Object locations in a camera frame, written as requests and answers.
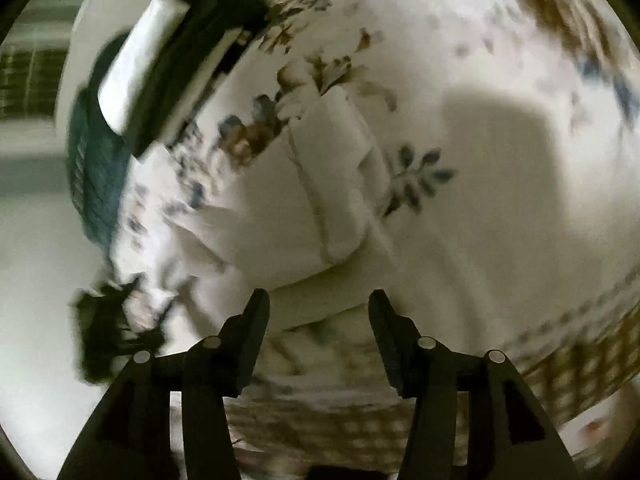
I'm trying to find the beige long-sleeve shirt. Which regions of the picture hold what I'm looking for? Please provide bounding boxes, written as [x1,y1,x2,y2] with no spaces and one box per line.
[152,88,397,332]

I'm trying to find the dark green quilt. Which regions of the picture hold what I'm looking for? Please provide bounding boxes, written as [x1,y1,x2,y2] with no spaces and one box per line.
[66,34,131,258]

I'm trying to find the window with metal grille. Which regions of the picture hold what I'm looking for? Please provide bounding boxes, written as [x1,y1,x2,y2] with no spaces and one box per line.
[0,47,67,120]

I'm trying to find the black folded clothes stack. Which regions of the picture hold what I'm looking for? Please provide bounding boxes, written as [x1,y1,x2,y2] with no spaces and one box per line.
[124,0,269,157]

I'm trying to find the black clothes on box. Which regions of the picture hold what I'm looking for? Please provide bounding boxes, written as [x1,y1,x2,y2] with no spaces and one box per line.
[72,275,167,385]

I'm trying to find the floral bed sheet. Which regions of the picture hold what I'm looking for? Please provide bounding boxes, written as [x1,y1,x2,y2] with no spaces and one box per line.
[112,0,640,476]

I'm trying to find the white folded garment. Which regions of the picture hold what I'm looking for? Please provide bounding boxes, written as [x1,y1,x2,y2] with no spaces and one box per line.
[98,0,190,136]

